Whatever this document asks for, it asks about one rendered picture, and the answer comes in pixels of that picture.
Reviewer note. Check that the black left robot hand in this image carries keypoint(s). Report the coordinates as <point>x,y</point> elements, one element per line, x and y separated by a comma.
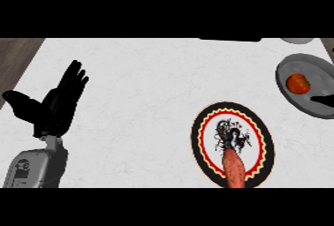
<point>54,111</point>

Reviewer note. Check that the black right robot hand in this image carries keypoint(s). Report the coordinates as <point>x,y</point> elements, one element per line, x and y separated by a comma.
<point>325,101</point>

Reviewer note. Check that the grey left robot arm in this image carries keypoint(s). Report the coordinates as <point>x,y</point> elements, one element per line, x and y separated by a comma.
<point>37,164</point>

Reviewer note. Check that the grey round object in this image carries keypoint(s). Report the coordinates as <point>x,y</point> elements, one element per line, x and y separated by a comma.
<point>297,40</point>

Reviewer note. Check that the red tomato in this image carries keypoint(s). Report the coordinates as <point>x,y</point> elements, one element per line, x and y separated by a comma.
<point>297,84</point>

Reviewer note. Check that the black red patterned pan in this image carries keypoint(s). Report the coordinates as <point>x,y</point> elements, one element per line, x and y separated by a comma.
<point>206,153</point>

